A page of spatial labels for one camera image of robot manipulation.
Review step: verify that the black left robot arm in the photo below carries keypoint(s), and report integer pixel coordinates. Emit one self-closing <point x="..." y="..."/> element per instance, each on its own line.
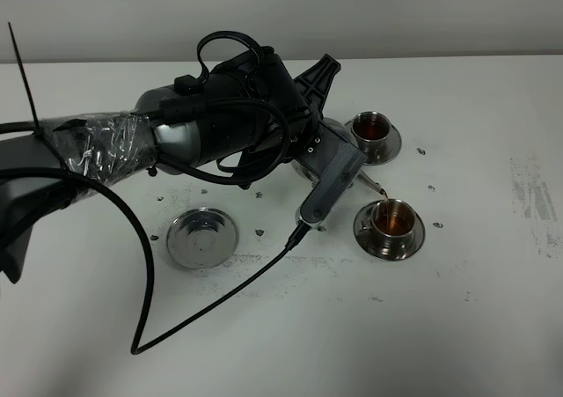
<point x="231" y="125"/>

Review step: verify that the stainless steel teacup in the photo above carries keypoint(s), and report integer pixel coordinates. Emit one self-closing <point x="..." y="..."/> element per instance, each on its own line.
<point x="386" y="223"/>
<point x="370" y="130"/>

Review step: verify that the steel teapot saucer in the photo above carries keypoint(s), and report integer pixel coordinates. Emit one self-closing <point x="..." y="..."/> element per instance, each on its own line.
<point x="202" y="238"/>

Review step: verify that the far stainless steel saucer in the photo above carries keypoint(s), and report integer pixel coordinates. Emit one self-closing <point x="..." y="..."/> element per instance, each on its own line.
<point x="390" y="150"/>

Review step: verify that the near stainless steel saucer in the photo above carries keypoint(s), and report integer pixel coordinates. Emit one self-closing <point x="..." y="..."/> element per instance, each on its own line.
<point x="397" y="253"/>

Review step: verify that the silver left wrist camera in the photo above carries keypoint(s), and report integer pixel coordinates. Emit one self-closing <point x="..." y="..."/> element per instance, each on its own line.
<point x="313" y="212"/>

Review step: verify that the stainless steel teapot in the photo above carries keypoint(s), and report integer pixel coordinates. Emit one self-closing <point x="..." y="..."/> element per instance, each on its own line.
<point x="333" y="162"/>

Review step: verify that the stainless steel saucer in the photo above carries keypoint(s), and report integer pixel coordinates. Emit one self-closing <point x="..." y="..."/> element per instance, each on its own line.
<point x="397" y="253"/>
<point x="390" y="150"/>

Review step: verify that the near stainless steel teacup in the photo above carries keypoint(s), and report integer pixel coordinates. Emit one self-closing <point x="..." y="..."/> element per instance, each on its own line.
<point x="386" y="223"/>

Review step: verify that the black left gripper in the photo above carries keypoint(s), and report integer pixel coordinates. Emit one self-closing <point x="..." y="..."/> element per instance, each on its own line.
<point x="294" y="97"/>

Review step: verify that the far stainless steel teacup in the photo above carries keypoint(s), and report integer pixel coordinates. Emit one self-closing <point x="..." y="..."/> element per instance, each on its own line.
<point x="370" y="130"/>

